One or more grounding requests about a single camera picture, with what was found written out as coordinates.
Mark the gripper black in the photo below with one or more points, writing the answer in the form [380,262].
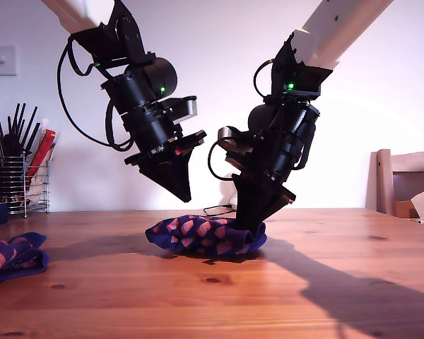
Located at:
[152,134]
[272,159]

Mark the purple pink patterned sock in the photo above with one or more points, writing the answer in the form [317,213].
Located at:
[10,257]
[205,233]

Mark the wooden chair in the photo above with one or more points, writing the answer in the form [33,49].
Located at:
[378,183]

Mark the red chopstick packet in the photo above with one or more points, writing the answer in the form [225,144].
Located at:
[40,152]

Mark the cardboard box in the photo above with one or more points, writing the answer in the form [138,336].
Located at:
[404,210]

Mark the black chopstick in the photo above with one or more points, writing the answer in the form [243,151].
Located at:
[29,129]
[0,136]
[20,121]

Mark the black round kitchen utensil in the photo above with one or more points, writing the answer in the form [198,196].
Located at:
[11,144]

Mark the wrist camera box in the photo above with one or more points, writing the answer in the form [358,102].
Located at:
[229,136]
[183,107]

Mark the white light switch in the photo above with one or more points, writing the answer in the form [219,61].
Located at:
[0,60]

